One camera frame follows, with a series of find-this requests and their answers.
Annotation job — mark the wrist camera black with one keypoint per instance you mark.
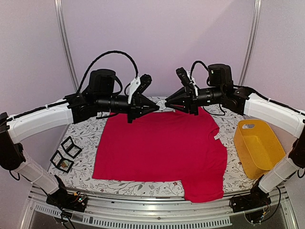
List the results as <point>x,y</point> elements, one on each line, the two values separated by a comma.
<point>138,86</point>
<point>189,86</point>

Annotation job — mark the brooch box with orange brooch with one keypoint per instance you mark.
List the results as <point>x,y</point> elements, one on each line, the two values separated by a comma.
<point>61,163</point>

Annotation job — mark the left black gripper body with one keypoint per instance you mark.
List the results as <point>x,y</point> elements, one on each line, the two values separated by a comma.
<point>106,104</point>

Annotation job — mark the aluminium frame post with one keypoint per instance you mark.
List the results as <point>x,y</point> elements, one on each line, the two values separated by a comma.
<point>251,40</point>
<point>65,43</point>

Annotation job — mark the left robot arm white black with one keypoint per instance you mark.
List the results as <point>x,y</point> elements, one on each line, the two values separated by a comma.
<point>99,96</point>

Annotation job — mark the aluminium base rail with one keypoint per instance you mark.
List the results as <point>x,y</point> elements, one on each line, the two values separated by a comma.
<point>108,211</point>

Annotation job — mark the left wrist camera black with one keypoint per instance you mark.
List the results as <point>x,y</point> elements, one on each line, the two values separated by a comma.
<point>138,86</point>

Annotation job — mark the right aluminium frame post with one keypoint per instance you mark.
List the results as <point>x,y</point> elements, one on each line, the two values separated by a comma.
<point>251,40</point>

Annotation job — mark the white shirt neck label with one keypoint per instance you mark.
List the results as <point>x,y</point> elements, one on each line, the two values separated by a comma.
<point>217,136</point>

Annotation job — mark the left aluminium frame post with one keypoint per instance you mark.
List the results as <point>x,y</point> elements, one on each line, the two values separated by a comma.
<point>65,43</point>

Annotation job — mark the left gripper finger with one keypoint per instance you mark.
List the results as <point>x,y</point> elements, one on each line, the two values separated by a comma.
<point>145,110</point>
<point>145,102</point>

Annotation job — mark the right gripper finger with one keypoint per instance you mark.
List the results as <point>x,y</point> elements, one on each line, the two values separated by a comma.
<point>180,108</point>
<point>180,96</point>

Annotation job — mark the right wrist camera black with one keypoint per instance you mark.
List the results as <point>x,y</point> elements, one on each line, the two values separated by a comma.
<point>189,86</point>

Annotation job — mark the brooch box with blue brooch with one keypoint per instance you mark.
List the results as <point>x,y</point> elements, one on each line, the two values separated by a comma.
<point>70,148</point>

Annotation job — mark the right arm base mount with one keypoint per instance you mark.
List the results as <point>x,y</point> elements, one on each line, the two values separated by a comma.
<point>249,201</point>

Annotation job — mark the yellow plastic basket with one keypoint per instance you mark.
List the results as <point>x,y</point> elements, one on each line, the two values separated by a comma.
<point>258,147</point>

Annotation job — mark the red polo shirt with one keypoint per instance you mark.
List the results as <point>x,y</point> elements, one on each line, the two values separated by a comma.
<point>165,147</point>

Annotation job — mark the floral patterned table mat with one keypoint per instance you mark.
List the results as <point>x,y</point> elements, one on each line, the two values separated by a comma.
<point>87,135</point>

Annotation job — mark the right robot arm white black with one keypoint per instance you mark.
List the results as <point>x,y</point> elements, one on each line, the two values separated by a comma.
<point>247,101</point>

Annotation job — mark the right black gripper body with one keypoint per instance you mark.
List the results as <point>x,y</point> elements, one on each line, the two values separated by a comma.
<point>192,99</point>

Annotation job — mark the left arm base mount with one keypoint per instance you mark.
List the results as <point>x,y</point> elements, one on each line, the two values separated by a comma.
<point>64,200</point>

